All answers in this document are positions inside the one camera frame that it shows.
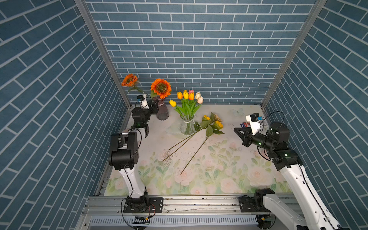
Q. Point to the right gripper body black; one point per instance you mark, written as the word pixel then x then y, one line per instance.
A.
pixel 258 140

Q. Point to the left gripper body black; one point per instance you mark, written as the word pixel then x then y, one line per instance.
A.
pixel 146 114

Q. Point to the orange gerbera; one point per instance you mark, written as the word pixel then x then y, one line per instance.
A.
pixel 131 82
pixel 160 89

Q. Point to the orange yellow tulip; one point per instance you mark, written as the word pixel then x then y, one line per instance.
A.
pixel 186 103

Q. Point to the red orange tulip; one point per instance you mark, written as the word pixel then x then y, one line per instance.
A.
pixel 191 104

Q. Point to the white tulip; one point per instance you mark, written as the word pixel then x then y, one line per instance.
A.
pixel 198 94

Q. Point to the yellow sunflower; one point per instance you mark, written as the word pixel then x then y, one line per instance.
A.
pixel 211 127
pixel 198 127

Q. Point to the light pink tulip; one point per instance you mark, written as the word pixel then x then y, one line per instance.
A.
pixel 197 105

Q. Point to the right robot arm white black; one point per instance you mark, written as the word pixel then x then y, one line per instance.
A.
pixel 316 215

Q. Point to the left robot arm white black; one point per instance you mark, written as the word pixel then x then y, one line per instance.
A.
pixel 124 155

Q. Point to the purple glass vase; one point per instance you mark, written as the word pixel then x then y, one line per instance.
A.
pixel 163 112

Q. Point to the clear glass vase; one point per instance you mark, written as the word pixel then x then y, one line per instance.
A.
pixel 187 126

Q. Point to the beige daisy flower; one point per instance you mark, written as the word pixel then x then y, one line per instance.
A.
pixel 214 117

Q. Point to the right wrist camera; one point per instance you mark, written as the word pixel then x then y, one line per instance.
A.
pixel 255 121

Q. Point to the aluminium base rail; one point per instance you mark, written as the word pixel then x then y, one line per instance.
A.
pixel 172 212

